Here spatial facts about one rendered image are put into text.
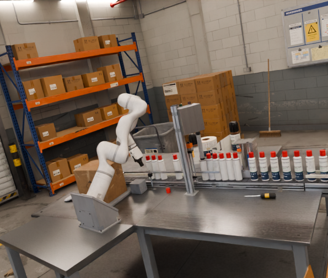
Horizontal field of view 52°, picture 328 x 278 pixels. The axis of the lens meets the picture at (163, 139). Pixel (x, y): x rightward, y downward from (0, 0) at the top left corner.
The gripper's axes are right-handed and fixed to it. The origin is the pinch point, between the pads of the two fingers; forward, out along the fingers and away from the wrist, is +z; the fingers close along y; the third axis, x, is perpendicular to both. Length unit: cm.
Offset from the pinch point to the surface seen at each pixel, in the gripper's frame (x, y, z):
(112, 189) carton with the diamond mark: 8.4, -35.5, 4.5
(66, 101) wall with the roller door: 319, 269, -156
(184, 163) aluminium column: -50, -16, 12
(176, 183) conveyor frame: -26.2, -5.9, 26.0
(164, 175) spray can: -17.5, -3.1, 16.5
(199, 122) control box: -72, -8, -9
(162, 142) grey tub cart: 102, 185, 2
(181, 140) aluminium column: -58, -17, -4
